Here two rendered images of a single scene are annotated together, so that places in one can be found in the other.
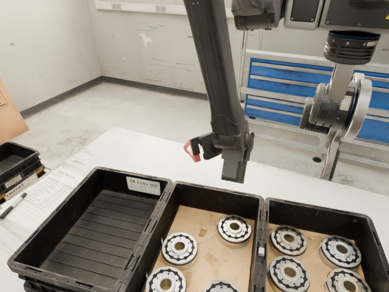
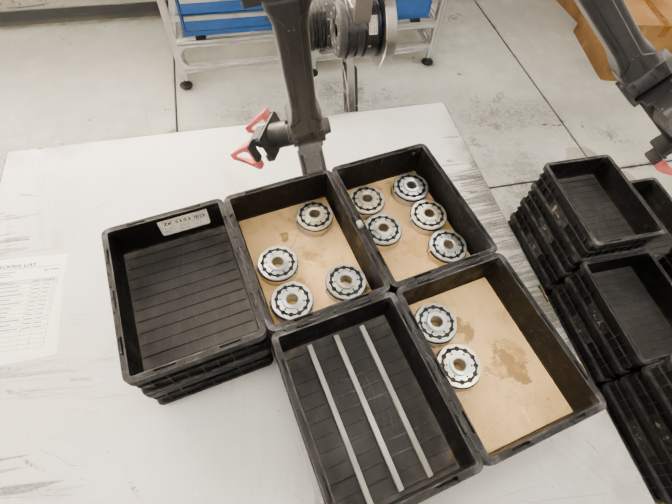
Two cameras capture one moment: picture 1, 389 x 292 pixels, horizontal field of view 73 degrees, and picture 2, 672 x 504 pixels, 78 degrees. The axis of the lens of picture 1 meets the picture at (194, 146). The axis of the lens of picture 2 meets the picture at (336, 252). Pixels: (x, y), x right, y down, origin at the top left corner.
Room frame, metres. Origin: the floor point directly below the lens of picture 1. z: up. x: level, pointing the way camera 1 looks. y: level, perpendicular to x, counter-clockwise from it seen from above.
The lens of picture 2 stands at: (-0.03, 0.28, 1.79)
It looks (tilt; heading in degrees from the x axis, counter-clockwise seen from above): 58 degrees down; 318
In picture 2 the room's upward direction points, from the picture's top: 5 degrees clockwise
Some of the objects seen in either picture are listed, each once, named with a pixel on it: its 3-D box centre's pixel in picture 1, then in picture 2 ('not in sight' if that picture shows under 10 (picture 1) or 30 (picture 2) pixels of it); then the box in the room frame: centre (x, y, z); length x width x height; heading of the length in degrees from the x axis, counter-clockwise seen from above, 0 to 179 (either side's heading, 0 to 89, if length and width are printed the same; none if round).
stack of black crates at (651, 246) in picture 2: not in sight; (636, 229); (-0.04, -1.56, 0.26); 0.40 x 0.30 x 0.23; 156
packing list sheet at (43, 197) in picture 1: (46, 193); (17, 306); (0.84, 0.65, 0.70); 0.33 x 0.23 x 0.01; 155
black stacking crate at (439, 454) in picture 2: not in sight; (367, 403); (0.05, 0.08, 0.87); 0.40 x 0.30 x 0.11; 165
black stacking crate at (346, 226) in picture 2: (203, 251); (303, 253); (0.44, -0.02, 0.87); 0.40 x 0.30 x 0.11; 165
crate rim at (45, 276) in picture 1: (103, 217); (180, 281); (0.52, 0.27, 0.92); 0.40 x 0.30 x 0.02; 165
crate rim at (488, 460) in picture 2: not in sight; (493, 346); (-0.02, -0.21, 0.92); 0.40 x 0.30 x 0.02; 165
